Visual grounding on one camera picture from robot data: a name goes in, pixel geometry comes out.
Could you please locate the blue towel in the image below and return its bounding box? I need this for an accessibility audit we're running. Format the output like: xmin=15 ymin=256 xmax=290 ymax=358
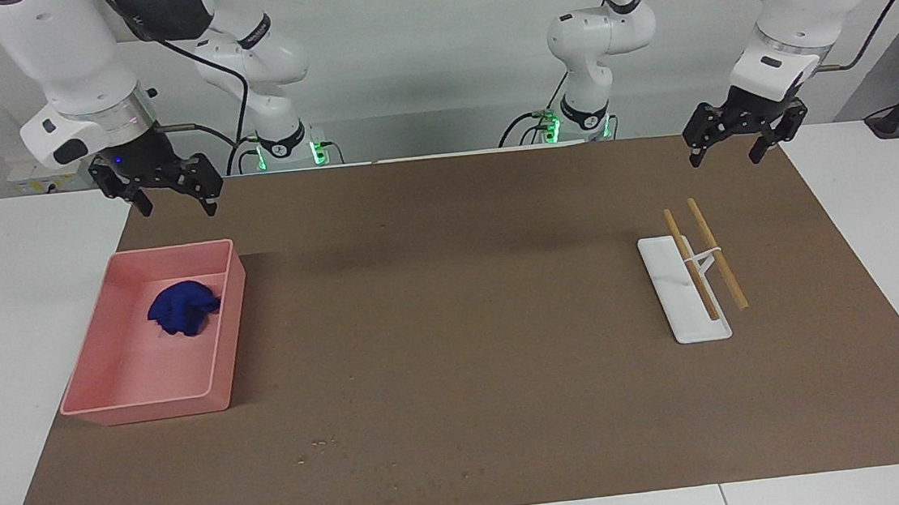
xmin=145 ymin=277 xmax=225 ymax=341

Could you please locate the white power strip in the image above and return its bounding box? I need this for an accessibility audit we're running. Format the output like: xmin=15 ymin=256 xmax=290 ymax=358
xmin=4 ymin=149 xmax=99 ymax=197

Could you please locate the white rack with wooden bars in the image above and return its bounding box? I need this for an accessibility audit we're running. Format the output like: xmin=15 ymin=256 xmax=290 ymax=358
xmin=633 ymin=194 xmax=753 ymax=349

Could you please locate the pink plastic bin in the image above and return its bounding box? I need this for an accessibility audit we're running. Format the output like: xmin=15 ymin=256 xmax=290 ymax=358
xmin=46 ymin=238 xmax=259 ymax=431

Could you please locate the brown table mat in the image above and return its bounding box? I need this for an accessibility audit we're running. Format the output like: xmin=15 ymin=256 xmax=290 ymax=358
xmin=0 ymin=114 xmax=899 ymax=505

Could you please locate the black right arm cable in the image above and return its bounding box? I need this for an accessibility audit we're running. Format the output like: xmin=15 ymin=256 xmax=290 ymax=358
xmin=98 ymin=0 xmax=258 ymax=185

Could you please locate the black base cable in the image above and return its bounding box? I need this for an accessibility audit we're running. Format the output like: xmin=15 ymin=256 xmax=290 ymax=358
xmin=493 ymin=71 xmax=576 ymax=149

